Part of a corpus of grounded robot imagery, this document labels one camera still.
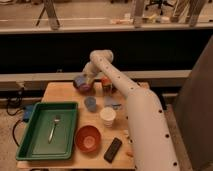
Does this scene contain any blue sponge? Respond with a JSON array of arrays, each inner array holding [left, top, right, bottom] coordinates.
[[73, 75, 86, 87]]

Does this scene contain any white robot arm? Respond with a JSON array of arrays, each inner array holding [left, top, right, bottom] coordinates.
[[83, 50, 180, 171]]

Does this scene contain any red bowl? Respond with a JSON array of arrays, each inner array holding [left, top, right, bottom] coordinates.
[[74, 125, 101, 153]]

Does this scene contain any white paper cup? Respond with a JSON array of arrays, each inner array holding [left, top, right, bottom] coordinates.
[[99, 107, 116, 127]]

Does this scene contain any metal spoon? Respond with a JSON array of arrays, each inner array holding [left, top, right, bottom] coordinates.
[[48, 115, 60, 143]]

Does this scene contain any blue power box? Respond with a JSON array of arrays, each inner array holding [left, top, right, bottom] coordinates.
[[23, 105, 34, 122]]

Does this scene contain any black remote control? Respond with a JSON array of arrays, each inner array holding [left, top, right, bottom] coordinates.
[[104, 138, 122, 163]]

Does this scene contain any green plastic tray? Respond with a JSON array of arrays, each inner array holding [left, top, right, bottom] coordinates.
[[16, 102, 78, 161]]

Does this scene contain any black office chair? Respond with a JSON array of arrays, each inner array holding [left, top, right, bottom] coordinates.
[[145, 0, 174, 16]]

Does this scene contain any grey panel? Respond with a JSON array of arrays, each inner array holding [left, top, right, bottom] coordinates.
[[173, 35, 213, 171]]

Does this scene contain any black cable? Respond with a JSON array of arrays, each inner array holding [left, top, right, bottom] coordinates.
[[11, 119, 26, 148]]

